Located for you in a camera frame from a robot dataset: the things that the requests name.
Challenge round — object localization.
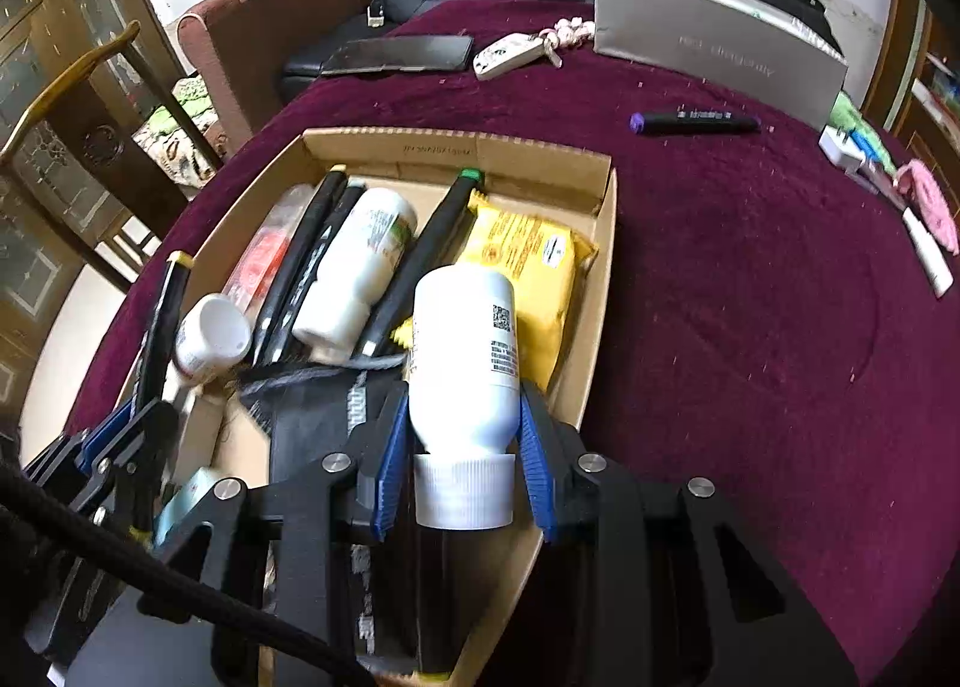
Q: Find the dark grey marker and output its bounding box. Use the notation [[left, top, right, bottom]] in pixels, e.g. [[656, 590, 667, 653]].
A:
[[251, 164, 350, 365]]

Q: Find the black marker purple cap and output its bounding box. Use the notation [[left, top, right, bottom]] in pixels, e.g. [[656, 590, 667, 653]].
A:
[[628, 108, 762, 135]]

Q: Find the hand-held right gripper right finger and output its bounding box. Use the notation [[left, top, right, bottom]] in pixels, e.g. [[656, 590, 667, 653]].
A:
[[520, 379, 860, 687]]

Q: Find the small white plastic bottle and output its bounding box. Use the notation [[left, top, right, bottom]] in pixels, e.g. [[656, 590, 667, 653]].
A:
[[174, 293, 252, 384]]

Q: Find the dark wooden chair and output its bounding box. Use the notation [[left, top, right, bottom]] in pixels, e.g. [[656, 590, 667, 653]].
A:
[[0, 19, 226, 294]]

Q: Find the yellow snack packet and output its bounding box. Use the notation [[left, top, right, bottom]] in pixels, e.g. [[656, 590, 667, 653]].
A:
[[390, 192, 601, 395]]

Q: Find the cardboard box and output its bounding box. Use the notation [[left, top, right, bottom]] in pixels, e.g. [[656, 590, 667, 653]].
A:
[[112, 127, 620, 687]]

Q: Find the grey shoe box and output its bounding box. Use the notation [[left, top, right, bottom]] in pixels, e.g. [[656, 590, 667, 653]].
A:
[[592, 0, 850, 131]]

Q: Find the white charger plug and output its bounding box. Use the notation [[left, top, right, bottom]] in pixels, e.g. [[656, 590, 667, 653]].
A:
[[817, 124, 865, 174]]

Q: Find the white key fob with cord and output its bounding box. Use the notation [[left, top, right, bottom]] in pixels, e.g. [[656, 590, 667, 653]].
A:
[[472, 16, 597, 82]]

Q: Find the green patterned cushion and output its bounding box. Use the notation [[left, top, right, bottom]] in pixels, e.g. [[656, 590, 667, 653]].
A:
[[133, 76, 226, 189]]

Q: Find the pink floral cloth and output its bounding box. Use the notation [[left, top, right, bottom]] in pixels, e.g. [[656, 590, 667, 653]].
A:
[[896, 160, 960, 257]]

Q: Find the brown armchair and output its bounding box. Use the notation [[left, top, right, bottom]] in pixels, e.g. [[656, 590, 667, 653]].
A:
[[176, 0, 383, 155]]

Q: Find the clear packet red print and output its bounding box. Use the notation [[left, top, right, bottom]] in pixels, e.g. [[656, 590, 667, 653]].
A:
[[221, 184, 316, 305]]

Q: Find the black marker white print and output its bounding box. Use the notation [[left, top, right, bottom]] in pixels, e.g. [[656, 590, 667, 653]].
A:
[[262, 181, 368, 365]]

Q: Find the large white plastic bottle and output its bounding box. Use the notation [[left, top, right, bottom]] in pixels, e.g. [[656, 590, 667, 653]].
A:
[[405, 263, 526, 530]]

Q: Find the dark marker green cap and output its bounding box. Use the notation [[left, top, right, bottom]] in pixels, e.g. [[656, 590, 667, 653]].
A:
[[352, 167, 482, 358]]

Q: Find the white lotion bottle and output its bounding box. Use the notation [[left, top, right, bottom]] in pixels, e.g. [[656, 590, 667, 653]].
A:
[[902, 207, 955, 299]]

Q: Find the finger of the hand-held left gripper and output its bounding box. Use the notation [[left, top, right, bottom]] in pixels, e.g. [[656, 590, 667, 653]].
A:
[[22, 432, 155, 545], [75, 398, 185, 479]]

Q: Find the black smartphone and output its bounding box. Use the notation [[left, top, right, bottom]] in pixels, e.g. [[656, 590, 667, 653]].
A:
[[321, 34, 476, 77]]

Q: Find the black foil snack bag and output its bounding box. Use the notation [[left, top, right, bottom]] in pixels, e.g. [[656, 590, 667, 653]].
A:
[[238, 363, 451, 680]]

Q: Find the white bottle green label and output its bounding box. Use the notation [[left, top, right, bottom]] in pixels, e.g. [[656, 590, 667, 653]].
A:
[[291, 187, 419, 350]]

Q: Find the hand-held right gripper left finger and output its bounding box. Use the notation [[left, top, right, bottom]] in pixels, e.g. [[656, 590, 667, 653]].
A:
[[139, 381, 411, 687]]

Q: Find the green cloth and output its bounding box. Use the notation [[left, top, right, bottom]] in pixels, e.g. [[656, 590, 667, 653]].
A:
[[829, 91, 897, 170]]

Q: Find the black braided cable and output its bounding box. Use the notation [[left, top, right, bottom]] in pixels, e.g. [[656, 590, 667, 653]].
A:
[[0, 469, 376, 687]]

